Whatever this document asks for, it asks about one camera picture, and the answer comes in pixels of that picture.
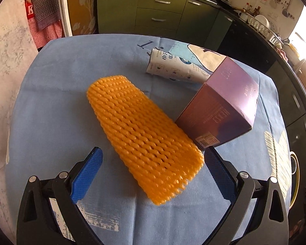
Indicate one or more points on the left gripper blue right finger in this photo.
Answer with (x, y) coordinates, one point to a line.
(227, 185)

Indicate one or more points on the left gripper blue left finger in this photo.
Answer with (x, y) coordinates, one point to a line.
(83, 174)

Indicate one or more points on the orange foam net sleeve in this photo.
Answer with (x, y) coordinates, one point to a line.
(158, 154)

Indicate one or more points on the purple cardboard box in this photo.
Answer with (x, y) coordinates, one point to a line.
(223, 109)

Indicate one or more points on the white tube package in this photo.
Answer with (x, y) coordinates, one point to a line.
(174, 67)

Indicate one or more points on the yellow rimmed trash bin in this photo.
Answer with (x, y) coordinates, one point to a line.
(295, 178)

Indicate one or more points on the white dish rack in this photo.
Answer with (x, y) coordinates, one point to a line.
(262, 29)

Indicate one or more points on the green lower cabinets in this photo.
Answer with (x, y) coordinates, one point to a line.
(203, 23)

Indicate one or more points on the glass sliding door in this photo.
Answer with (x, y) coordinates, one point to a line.
(77, 17)

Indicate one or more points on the purple checked apron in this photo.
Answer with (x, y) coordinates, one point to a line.
(44, 21)

